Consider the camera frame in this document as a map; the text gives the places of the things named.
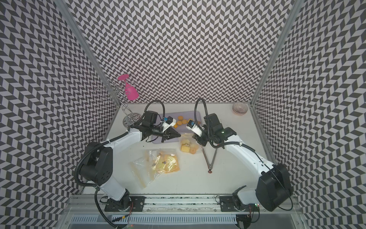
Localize clear resealable bag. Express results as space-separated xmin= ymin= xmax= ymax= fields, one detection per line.
xmin=179 ymin=134 xmax=203 ymax=155

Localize red metal tongs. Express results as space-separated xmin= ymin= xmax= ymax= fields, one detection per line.
xmin=202 ymin=148 xmax=218 ymax=174

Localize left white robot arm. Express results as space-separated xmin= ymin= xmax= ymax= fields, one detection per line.
xmin=74 ymin=109 xmax=181 ymax=211

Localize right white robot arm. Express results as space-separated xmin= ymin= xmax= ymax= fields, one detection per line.
xmin=187 ymin=110 xmax=293 ymax=211

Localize clear bag with cookies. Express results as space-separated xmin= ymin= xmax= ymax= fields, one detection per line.
xmin=129 ymin=148 xmax=180 ymax=189

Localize lavender plastic tray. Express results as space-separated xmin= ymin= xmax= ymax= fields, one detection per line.
xmin=152 ymin=111 xmax=203 ymax=144

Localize small pink stacked bowls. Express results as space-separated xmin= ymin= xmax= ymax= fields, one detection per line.
xmin=232 ymin=102 xmax=248 ymax=115

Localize pink plastic wine glass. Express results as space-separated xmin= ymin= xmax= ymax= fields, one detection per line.
xmin=117 ymin=74 xmax=139 ymax=101

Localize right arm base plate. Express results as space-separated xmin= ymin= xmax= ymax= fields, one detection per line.
xmin=215 ymin=196 xmax=258 ymax=213

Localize metal wire glass rack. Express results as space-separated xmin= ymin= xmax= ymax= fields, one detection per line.
xmin=93 ymin=80 xmax=142 ymax=128

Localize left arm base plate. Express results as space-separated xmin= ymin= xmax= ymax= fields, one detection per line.
xmin=104 ymin=196 xmax=146 ymax=213

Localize aluminium mounting rail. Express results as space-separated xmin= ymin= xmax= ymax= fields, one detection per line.
xmin=64 ymin=194 xmax=301 ymax=215

